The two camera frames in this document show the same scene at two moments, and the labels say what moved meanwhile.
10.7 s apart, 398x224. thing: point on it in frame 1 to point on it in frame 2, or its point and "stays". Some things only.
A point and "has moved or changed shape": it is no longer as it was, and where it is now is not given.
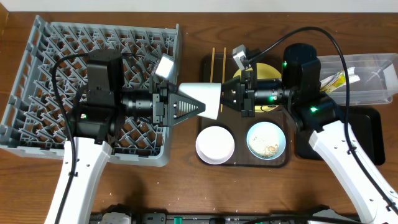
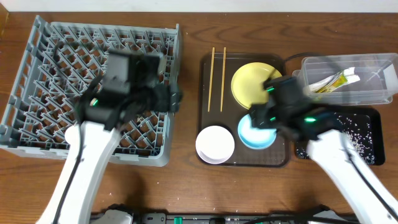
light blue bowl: [266, 140] has moved or changed shape
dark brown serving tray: [216, 68] stays
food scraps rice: [263, 147] to [356, 128]
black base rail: [123, 214] stays
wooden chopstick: [213, 55] stays
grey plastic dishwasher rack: [32, 123] stays
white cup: [207, 93] to [68, 134]
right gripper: [237, 86] to [260, 114]
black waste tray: [368, 126] stays
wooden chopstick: [223, 72] stays
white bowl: [214, 145] stays
